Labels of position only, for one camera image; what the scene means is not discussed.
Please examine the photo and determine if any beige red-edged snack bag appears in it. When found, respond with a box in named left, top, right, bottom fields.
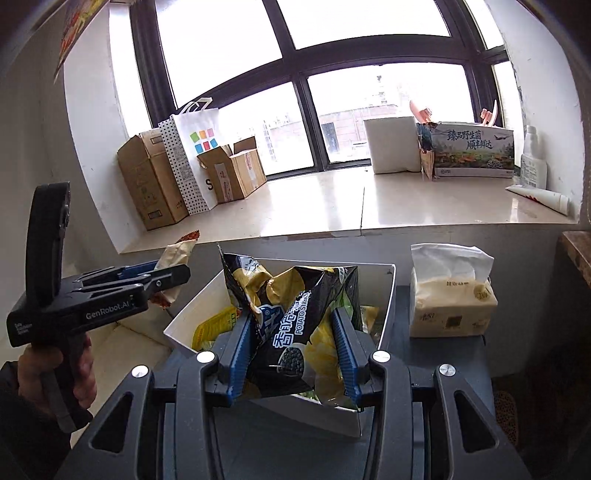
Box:
left=149, top=229, right=202, bottom=308

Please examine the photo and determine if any black potato chip bag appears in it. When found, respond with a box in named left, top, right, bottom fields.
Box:
left=219, top=250, right=363, bottom=398

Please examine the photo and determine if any yellow-green chip bag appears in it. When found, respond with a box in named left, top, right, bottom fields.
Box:
left=191, top=306, right=242, bottom=351

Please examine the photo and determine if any black jacket left forearm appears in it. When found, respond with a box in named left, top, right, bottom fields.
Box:
left=0, top=361, right=71, bottom=479

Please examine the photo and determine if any person's left hand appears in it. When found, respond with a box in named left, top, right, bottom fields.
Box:
left=17, top=334, right=97, bottom=416

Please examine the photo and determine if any cream white sofa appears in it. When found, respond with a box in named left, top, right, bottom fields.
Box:
left=68, top=294, right=187, bottom=448

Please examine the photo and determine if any blue fabric table cover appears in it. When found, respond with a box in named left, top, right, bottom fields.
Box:
left=151, top=285, right=505, bottom=480

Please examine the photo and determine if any green pea snack packet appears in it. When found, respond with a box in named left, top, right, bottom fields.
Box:
left=297, top=390, right=355, bottom=409

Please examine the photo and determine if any large brown cardboard box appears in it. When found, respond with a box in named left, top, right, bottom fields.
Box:
left=117, top=129, right=188, bottom=230

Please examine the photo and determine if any small open cardboard box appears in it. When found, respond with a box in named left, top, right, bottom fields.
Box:
left=197, top=136, right=266, bottom=203

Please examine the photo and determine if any beige tissue pack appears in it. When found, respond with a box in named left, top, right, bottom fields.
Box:
left=410, top=243, right=498, bottom=338

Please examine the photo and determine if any white dotted paper bag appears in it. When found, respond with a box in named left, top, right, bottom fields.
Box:
left=158, top=97, right=218, bottom=215

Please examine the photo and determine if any white storage box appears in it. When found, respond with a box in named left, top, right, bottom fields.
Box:
left=164, top=263, right=397, bottom=438

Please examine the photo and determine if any white box on sill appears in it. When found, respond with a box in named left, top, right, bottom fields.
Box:
left=363, top=117, right=421, bottom=174

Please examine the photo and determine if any white tube on sill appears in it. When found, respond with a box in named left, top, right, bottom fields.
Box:
left=506, top=184, right=569, bottom=216

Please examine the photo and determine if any white bottle on sill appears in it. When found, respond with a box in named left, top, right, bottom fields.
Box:
left=521, top=125, right=548, bottom=189

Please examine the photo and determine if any printed landscape gift box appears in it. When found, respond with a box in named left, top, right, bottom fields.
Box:
left=416, top=122, right=515, bottom=180

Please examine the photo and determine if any window frame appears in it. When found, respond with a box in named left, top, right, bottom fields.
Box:
left=129, top=1, right=509, bottom=176

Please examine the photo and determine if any colourful wall poster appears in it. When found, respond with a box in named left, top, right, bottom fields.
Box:
left=53, top=0, right=110, bottom=81

